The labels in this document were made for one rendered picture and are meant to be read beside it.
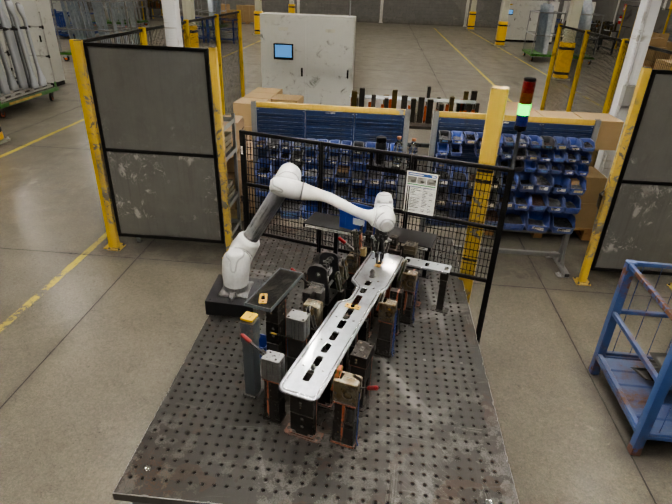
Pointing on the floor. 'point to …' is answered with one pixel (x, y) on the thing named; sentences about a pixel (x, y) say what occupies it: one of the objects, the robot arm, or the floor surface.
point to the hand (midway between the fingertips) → (379, 257)
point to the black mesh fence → (366, 194)
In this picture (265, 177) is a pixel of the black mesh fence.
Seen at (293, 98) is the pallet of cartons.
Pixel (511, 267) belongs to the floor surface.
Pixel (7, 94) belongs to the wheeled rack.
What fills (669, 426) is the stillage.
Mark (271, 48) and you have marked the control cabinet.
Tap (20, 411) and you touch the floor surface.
